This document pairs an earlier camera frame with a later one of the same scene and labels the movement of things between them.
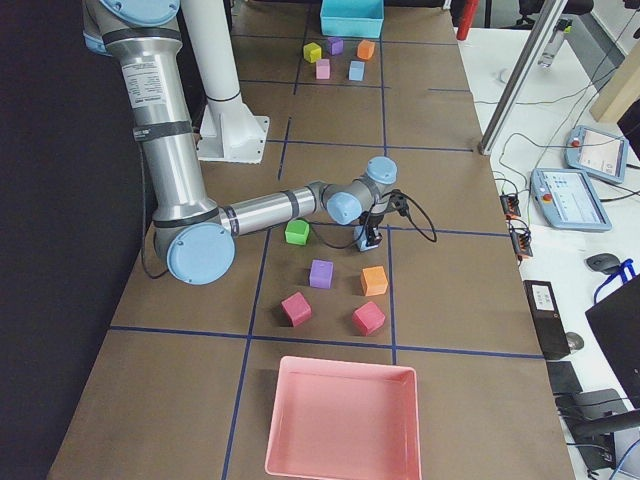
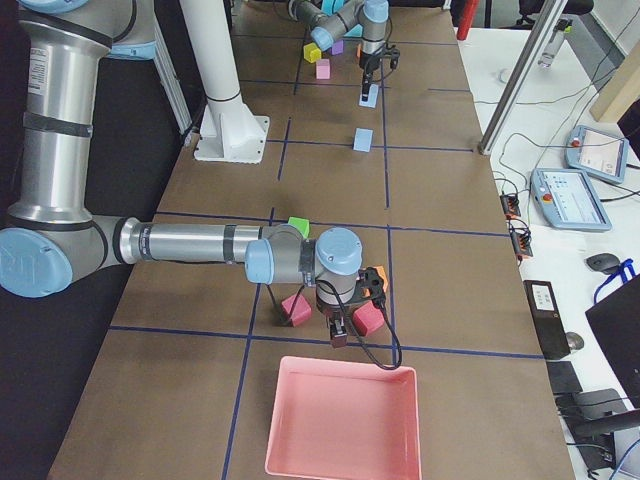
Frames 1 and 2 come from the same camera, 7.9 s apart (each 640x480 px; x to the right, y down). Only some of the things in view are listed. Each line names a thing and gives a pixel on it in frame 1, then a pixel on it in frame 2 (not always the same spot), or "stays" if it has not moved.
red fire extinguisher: (467, 16) stays
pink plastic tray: (345, 420) stays
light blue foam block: (357, 69) → (373, 97)
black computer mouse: (606, 263) stays
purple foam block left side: (336, 45) stays
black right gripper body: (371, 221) → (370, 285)
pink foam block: (322, 68) stays
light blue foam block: (362, 240) → (363, 139)
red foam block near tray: (368, 319) stays
